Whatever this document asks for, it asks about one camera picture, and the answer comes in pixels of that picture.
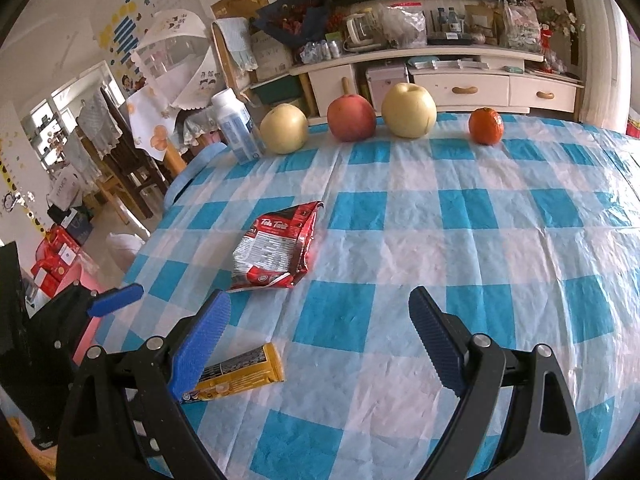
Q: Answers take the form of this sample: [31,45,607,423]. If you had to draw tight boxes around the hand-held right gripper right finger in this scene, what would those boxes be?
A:
[408,286,588,480]

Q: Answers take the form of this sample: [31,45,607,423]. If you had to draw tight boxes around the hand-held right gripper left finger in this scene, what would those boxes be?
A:
[55,288,232,480]

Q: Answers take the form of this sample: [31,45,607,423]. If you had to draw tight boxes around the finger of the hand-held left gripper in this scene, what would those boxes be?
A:
[86,283,145,318]

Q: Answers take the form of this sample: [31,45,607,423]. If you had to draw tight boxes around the pink trash bin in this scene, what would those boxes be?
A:
[70,264,101,367]

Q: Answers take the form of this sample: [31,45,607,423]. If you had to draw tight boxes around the white plastic bag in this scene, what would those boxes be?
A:
[107,232,147,273]

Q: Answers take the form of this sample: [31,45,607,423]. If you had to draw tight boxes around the yellow bar wrapper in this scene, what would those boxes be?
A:
[181,342,286,405]

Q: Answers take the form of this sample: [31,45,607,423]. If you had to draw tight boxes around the stack of red boxes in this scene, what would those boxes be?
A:
[31,225,83,296]

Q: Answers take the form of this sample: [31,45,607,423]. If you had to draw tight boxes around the red silver snack wrapper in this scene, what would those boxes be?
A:
[229,201,325,292]

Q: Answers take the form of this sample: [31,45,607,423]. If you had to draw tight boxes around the dark wooden dining chair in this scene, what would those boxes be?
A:
[97,85,171,221]

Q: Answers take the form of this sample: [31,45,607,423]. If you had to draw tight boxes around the blue checkered tablecloth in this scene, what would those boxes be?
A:
[92,112,640,480]

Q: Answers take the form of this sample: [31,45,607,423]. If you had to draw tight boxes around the blue curved chair back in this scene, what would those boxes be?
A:
[164,142,228,206]

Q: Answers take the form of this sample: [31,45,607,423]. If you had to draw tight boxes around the white orange-print cloth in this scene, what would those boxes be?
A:
[125,85,183,161]

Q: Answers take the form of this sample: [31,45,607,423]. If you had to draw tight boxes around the white blue-label bottle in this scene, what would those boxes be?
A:
[210,88,267,165]

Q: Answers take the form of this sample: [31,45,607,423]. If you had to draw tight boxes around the orange tangerine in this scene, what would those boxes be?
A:
[468,107,505,146]

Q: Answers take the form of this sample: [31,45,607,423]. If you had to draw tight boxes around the small yellow pear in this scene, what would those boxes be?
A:
[260,103,309,155]

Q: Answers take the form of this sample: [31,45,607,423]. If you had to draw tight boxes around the large yellow pear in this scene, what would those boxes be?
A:
[381,82,437,139]

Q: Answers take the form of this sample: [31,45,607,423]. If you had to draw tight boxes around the red apple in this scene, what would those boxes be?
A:
[327,93,377,143]

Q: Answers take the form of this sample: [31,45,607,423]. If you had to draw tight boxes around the white mesh food cover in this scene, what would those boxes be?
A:
[131,10,223,111]

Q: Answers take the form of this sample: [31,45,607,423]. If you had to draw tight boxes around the cream low cabinet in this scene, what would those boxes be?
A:
[290,50,586,126]

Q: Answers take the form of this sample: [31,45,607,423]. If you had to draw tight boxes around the light wooden chair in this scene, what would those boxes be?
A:
[211,20,261,106]

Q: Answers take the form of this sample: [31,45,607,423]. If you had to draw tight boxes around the white lace cloth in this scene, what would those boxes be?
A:
[216,17,258,73]

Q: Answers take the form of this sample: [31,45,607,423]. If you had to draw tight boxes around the cardboard box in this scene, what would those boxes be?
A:
[250,32,296,81]

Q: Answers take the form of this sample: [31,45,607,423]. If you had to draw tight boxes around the pack of small bottles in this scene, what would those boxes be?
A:
[299,39,345,63]

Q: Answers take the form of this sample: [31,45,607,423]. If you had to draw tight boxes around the clear plastic bag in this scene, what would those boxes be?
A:
[380,2,428,48]

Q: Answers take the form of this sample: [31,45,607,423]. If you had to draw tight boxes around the glass kettle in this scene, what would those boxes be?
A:
[344,10,383,51]

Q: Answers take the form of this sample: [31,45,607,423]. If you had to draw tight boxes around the filled plastic bag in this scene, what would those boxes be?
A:
[500,0,543,53]

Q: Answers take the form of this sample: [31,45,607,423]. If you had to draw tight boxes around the dark wrapped bouquet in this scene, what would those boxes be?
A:
[252,0,333,46]

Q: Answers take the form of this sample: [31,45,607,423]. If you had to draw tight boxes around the pink artificial flowers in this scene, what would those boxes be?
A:
[532,0,583,73]

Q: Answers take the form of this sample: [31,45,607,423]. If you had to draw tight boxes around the white curtain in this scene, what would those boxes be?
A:
[582,0,633,133]

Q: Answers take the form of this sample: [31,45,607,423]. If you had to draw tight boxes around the blue yellow wall stickers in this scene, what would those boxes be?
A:
[97,0,151,53]

